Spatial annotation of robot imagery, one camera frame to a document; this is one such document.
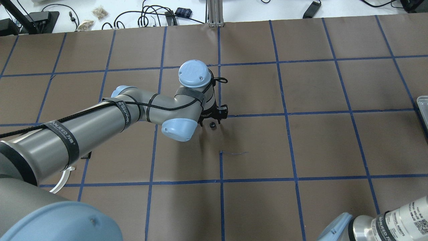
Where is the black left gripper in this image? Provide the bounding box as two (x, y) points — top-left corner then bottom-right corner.
(198, 101), (229, 127)

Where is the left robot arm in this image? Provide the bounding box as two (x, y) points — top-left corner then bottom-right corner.
(1, 60), (228, 241)

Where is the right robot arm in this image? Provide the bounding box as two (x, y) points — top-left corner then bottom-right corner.
(316, 196), (428, 241)

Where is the ribbed metal tray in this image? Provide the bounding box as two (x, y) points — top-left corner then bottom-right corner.
(416, 95), (428, 129)

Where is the black brake pad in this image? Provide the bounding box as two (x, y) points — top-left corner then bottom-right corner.
(81, 152), (92, 160)

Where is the black power adapter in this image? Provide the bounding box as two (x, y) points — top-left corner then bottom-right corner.
(302, 0), (322, 19)

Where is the white curved plastic part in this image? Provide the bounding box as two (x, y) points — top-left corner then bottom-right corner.
(49, 166), (76, 194)

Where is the aluminium frame post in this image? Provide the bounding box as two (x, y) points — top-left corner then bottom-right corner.
(205, 0), (224, 28)

